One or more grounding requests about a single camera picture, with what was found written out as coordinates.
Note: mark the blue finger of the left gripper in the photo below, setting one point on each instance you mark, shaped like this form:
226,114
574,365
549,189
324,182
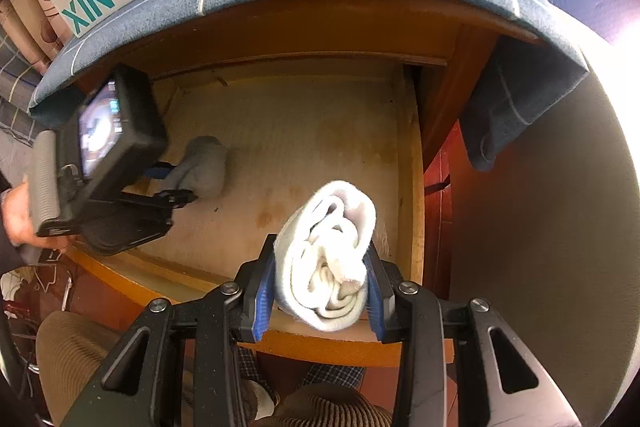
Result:
159,170

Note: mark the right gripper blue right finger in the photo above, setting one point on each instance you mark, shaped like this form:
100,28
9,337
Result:
383,277

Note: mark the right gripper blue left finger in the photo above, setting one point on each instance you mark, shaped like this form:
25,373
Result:
256,279

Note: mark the white grey socks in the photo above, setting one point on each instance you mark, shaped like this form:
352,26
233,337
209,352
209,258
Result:
321,277

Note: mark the open wooden drawer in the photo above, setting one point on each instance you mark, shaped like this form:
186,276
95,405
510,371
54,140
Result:
289,128

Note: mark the person's left hand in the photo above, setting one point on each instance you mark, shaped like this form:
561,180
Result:
17,223

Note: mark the grey knit sock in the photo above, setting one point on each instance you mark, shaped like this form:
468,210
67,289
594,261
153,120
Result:
202,169

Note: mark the plaid slipper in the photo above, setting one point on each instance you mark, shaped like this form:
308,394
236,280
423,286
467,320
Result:
281,376

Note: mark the clear acrylic chair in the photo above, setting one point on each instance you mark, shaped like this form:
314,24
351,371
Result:
40,278

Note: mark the grey plaid bedding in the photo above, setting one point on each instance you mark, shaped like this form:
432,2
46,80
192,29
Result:
17,82

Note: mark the beige leaf pattern curtain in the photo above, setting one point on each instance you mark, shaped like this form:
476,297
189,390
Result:
37,29

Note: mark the wooden nightstand cabinet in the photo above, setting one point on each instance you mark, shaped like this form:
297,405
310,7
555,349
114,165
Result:
437,50

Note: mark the blue checked cloth cover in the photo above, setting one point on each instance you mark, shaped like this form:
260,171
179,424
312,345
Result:
521,82

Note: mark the black camera with screen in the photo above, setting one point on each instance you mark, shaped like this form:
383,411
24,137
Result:
79,172

